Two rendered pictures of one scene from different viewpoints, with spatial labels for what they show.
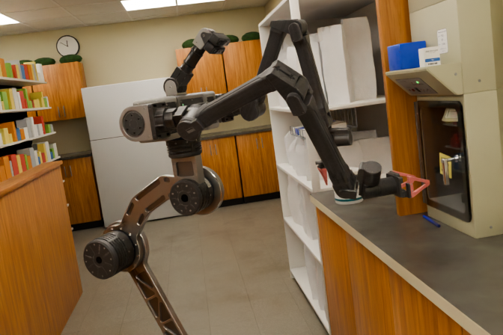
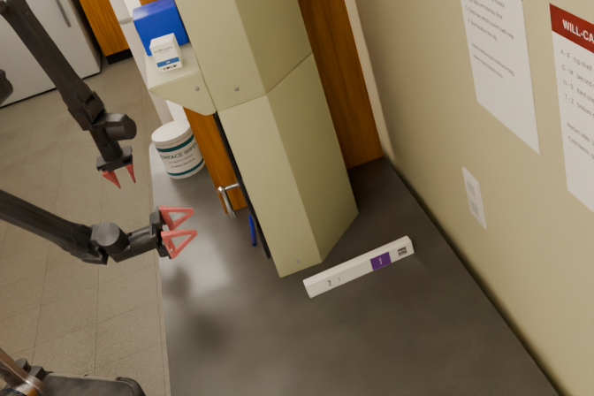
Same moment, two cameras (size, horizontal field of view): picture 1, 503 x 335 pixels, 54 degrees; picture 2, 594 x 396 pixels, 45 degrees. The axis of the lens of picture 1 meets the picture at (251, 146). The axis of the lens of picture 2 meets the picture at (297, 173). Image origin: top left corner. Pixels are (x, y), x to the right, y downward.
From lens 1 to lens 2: 103 cm
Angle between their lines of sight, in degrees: 24
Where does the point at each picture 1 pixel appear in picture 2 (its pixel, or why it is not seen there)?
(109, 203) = not seen: outside the picture
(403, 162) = (213, 148)
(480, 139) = (256, 163)
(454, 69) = (194, 83)
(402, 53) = (142, 33)
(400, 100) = not seen: hidden behind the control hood
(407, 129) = not seen: hidden behind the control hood
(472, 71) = (223, 79)
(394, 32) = not seen: outside the picture
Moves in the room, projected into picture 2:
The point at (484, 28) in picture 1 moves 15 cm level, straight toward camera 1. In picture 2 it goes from (225, 13) to (193, 46)
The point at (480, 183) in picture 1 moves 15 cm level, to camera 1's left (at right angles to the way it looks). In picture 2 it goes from (271, 216) to (209, 233)
